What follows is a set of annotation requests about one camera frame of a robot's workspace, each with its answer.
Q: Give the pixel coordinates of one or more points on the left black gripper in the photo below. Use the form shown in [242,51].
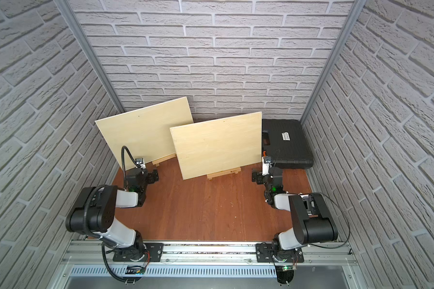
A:
[151,176]

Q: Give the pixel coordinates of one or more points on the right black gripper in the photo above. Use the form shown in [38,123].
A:
[258,176]

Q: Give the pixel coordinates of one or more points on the wooden easel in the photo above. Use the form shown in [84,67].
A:
[163,159]
[223,173]

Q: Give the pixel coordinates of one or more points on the plywood board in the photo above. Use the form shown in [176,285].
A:
[145,131]
[218,145]

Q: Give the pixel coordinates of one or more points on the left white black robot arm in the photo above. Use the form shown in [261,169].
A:
[93,214]

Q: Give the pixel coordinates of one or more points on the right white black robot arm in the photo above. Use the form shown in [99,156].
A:
[311,219]

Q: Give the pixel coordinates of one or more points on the black plastic tool case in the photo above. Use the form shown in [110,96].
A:
[285,142]

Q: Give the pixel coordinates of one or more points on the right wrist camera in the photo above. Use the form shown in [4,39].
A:
[266,164]

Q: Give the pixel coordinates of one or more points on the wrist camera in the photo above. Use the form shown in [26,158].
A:
[266,164]
[140,163]

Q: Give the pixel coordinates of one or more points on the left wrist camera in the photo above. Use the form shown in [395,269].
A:
[140,163]

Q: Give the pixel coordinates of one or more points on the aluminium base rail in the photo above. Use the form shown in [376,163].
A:
[240,260]

